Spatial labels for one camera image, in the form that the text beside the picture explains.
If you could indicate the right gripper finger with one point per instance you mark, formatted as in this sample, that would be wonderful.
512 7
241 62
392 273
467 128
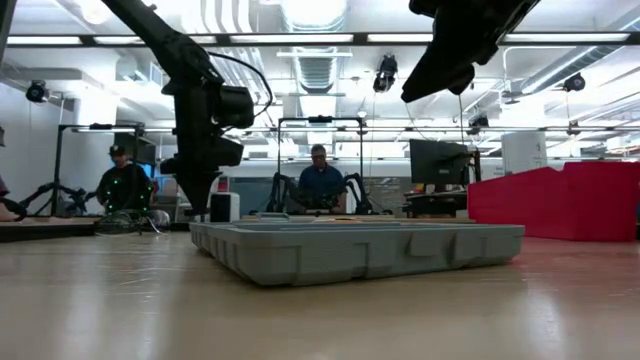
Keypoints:
462 82
430 80

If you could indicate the grey crumpled heap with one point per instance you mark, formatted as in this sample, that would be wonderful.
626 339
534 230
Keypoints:
135 222

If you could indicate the white air purifier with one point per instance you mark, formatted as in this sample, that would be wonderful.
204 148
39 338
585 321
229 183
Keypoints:
224 207

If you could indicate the black aluminium table frame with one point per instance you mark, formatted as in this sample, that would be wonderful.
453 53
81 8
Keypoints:
45 231

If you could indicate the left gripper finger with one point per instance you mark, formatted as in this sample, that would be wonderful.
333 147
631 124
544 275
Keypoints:
190 187
206 187

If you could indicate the white numbered pillar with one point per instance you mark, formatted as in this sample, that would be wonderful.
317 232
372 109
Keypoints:
524 152

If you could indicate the black computer monitor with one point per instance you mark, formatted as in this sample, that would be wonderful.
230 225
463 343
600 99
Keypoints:
437 162

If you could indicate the red fire extinguisher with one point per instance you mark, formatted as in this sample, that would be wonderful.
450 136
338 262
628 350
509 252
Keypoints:
223 184

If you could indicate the black ceiling camera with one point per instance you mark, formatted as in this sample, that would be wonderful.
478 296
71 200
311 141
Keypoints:
385 72
574 82
37 92
478 122

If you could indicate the black robot station frame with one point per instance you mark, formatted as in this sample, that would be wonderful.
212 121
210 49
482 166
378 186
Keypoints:
278 150
56 165

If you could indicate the dark desk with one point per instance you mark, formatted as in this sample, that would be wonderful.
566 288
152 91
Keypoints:
435 202

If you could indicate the silver ceiling duct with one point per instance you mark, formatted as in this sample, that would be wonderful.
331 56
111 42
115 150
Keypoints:
315 50

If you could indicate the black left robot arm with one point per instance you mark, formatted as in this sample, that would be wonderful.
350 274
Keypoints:
165 45

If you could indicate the grey-blue plastic tool case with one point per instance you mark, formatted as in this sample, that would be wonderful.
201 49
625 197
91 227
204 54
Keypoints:
350 255

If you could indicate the red bin wall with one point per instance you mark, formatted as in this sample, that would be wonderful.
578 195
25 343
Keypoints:
575 200

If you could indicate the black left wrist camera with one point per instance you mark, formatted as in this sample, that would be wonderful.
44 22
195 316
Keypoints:
235 107

